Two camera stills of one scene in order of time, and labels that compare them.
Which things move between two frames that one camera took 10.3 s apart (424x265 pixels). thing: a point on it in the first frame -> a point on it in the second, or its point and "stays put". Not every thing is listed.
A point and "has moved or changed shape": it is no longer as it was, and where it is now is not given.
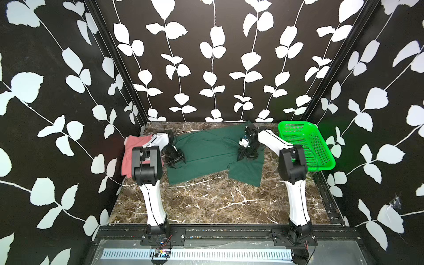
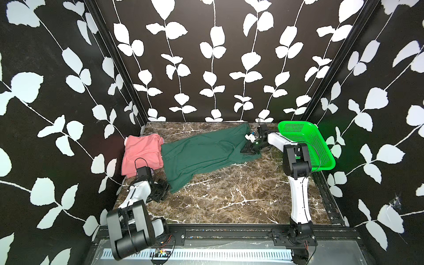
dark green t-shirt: (214, 150) has moved or changed shape
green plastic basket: (318, 156) stays put
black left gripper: (180, 157) -> (164, 186)
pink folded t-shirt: (131, 141) stays put
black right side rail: (327, 200) stays put
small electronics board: (162, 253) stays put
